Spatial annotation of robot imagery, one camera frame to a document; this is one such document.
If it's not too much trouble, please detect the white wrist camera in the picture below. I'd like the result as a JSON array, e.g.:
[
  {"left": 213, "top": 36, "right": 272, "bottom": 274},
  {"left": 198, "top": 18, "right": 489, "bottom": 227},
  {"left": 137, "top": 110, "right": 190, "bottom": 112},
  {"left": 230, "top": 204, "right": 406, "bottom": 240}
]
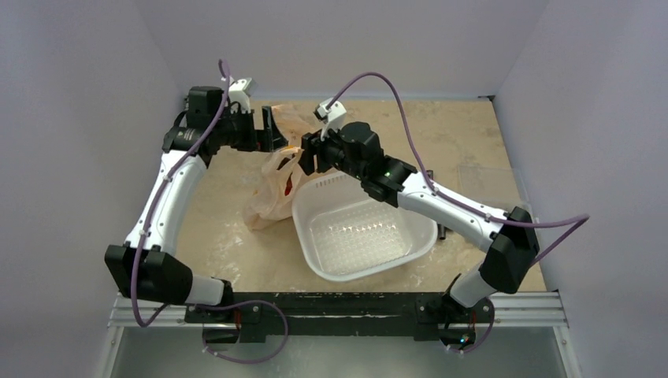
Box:
[
  {"left": 314, "top": 98, "right": 347, "bottom": 141},
  {"left": 228, "top": 78, "right": 257, "bottom": 113}
]

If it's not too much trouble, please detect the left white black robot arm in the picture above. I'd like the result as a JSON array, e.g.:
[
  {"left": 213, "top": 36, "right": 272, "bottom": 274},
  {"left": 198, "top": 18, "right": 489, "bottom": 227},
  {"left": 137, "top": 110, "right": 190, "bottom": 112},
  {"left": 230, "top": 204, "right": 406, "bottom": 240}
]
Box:
[{"left": 104, "top": 78, "right": 288, "bottom": 322}]

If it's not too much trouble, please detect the black T-handle wrench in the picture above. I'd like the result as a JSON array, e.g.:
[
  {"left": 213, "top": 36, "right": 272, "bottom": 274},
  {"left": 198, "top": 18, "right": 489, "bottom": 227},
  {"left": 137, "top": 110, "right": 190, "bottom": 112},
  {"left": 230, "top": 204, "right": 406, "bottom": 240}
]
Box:
[{"left": 426, "top": 169, "right": 447, "bottom": 241}]

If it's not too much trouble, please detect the clear plastic screw box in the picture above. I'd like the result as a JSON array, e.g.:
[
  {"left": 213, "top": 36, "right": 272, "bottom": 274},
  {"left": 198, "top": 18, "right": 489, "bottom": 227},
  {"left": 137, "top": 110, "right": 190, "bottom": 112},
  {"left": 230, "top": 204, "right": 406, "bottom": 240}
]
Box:
[{"left": 458, "top": 165, "right": 535, "bottom": 218}]

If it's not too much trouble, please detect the orange translucent plastic bag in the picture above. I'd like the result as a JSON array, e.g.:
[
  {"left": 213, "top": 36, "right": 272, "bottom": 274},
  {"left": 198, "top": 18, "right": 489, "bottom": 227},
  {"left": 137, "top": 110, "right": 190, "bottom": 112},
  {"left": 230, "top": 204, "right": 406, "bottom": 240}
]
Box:
[{"left": 242, "top": 104, "right": 319, "bottom": 231}]

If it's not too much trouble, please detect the aluminium rail frame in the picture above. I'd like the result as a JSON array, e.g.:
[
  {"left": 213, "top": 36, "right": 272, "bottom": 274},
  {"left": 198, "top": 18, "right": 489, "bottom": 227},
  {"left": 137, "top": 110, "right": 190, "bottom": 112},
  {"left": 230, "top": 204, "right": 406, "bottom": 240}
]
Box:
[{"left": 96, "top": 94, "right": 583, "bottom": 378}]

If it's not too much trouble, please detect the red fake fruit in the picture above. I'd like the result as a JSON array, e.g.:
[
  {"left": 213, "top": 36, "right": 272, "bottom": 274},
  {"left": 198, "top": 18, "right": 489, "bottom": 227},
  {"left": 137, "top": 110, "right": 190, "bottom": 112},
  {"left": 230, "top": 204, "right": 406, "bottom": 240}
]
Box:
[{"left": 284, "top": 179, "right": 293, "bottom": 197}]

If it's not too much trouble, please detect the white plastic basket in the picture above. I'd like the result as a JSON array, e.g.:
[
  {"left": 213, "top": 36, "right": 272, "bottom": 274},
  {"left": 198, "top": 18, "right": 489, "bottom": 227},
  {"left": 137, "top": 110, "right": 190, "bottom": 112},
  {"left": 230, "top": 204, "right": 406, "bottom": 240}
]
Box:
[{"left": 291, "top": 172, "right": 438, "bottom": 283}]

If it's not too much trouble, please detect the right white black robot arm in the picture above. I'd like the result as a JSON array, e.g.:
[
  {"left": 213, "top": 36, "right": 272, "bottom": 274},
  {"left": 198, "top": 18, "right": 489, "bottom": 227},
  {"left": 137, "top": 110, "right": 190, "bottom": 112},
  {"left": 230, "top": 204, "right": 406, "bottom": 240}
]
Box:
[{"left": 299, "top": 122, "right": 540, "bottom": 321}]

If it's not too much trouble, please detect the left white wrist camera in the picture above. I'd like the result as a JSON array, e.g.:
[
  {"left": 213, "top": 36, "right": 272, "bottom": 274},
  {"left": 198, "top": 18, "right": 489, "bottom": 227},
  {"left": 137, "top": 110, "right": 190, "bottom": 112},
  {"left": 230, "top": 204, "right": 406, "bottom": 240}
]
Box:
[{"left": 228, "top": 78, "right": 257, "bottom": 113}]

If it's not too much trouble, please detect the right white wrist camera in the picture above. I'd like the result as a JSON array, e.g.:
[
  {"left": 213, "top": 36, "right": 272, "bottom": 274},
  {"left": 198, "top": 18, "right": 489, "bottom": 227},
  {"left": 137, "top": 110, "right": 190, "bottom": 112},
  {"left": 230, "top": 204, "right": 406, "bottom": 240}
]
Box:
[{"left": 314, "top": 98, "right": 347, "bottom": 141}]

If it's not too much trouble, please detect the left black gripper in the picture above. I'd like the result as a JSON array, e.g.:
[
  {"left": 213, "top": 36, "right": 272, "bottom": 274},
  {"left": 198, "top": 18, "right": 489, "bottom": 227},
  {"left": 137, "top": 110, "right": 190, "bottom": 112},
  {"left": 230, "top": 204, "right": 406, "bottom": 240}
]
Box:
[{"left": 213, "top": 106, "right": 287, "bottom": 153}]

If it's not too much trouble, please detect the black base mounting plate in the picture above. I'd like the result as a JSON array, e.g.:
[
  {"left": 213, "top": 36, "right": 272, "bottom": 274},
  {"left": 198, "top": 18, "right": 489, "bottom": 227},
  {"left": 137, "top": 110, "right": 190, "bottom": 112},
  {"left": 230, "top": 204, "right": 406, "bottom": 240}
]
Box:
[{"left": 184, "top": 292, "right": 494, "bottom": 347}]

